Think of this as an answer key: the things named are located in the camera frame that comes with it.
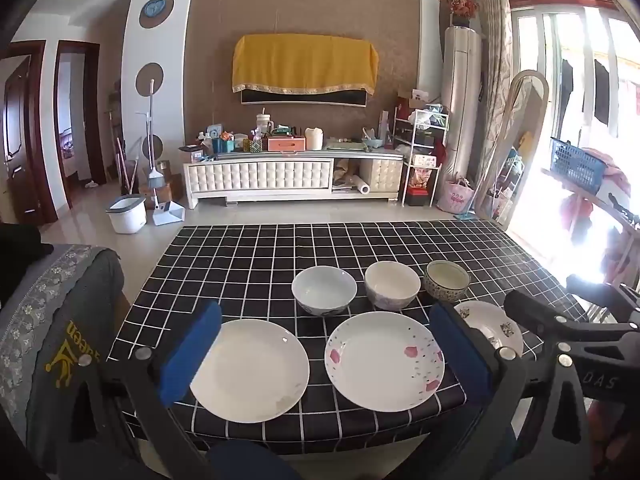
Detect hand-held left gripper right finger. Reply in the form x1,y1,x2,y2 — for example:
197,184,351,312
400,302,601,480

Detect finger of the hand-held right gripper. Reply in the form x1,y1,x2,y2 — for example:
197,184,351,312
567,275,640,311
504,291,640,356

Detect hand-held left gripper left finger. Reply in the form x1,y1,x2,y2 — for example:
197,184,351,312
55,301,223,480

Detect white plate with floral print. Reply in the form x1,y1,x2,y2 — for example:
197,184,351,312
452,300,525,358

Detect plain white plate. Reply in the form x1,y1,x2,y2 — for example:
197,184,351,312
189,318,311,423

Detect brown patterned bowl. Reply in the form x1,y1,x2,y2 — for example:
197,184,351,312
424,260,471,303

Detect white plate with pink petals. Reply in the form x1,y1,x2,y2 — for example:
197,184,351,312
324,311,446,412

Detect cream bowl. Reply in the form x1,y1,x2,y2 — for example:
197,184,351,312
364,261,422,311

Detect white bowl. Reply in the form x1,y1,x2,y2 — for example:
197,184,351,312
291,266,358,317

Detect black checked tablecloth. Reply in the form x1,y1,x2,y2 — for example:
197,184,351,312
107,220,596,453

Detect clothes drying rack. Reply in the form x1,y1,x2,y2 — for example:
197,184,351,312
540,167,640,311

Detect person's left leg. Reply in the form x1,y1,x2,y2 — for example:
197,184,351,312
205,440,301,480

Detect pink bag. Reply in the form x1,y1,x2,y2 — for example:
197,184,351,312
437,172,476,216

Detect blue plastic basket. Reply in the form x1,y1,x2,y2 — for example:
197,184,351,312
550,136,608,195

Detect white mop bucket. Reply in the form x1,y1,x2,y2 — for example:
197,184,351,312
105,194,147,235

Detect grey floral sofa cover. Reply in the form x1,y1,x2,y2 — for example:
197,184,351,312
0,244,126,461

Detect cardboard box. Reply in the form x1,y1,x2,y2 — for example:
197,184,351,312
139,172,183,203

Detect blue broom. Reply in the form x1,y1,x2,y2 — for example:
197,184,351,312
145,165,166,211

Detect arched floor mirror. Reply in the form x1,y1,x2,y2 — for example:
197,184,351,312
472,70,550,226

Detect white tufted television cabinet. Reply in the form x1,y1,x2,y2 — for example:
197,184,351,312
182,147,405,209

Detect black clothing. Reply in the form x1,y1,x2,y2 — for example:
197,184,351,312
0,222,56,306

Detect white shelf rack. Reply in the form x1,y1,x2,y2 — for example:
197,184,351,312
391,105,449,208

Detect dark hanging garment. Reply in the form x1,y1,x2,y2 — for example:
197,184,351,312
594,59,612,126
557,59,575,121

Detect standing air conditioner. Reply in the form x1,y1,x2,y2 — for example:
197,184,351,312
440,25,483,196

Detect pink storage box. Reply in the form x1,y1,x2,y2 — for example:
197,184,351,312
267,136,306,152

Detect white mop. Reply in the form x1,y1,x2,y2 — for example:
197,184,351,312
136,79,157,171

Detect beige patterned curtain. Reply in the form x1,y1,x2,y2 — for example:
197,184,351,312
475,0,513,181

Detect black television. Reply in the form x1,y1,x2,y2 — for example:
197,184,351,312
241,87,367,108

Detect dark red wooden door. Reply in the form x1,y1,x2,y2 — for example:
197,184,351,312
0,55,32,211

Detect yellow-covered television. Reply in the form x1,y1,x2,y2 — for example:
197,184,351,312
232,34,379,97

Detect red artificial flowers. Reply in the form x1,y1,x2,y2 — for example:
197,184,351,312
435,0,481,28

